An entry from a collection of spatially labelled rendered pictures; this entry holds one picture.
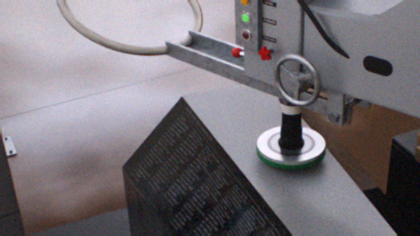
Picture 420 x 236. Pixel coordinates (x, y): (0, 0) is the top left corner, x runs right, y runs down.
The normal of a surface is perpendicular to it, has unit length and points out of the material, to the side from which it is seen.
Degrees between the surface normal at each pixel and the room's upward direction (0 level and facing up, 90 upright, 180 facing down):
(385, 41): 90
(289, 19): 90
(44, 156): 0
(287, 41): 90
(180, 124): 45
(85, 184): 0
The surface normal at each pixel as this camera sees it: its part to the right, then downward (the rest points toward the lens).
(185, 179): -0.64, -0.43
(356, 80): -0.59, 0.44
